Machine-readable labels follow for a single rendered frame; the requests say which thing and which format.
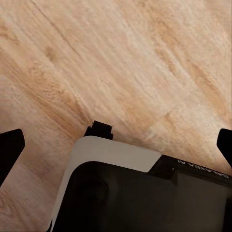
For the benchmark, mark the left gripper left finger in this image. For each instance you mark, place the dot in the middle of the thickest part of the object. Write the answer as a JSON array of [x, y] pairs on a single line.
[[11, 145]]

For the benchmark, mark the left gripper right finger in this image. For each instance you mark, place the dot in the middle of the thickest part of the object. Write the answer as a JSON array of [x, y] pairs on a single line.
[[224, 143]]

